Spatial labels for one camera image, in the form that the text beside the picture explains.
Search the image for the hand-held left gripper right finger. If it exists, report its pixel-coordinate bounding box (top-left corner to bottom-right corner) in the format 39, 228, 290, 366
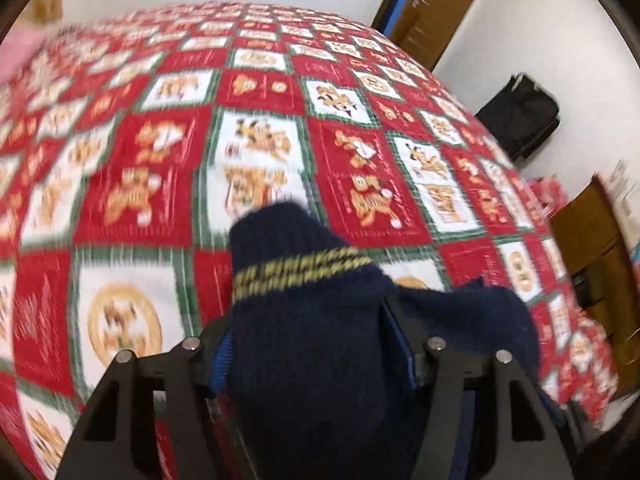
377, 297, 576, 480

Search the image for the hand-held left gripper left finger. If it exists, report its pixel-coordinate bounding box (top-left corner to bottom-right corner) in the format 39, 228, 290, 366
55, 317, 242, 480

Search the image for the navy striped knit garment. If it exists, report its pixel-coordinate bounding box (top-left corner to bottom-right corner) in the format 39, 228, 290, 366
227, 202, 541, 480

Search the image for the red bear printed blanket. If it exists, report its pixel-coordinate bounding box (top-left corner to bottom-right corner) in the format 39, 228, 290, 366
0, 2, 621, 480

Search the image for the brown wooden cabinet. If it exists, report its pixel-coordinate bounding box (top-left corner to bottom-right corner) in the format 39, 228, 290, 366
547, 177, 640, 361

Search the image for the black bag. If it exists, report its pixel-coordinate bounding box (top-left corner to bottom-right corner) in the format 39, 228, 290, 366
475, 74, 561, 163

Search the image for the white paper stack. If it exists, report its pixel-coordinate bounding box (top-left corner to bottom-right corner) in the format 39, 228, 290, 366
600, 160, 640, 261

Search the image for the brown wooden door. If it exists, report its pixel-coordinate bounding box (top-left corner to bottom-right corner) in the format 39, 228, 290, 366
372, 0, 496, 72

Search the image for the pink folded blanket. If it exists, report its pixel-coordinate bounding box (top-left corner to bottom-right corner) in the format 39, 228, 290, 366
0, 27, 47, 86

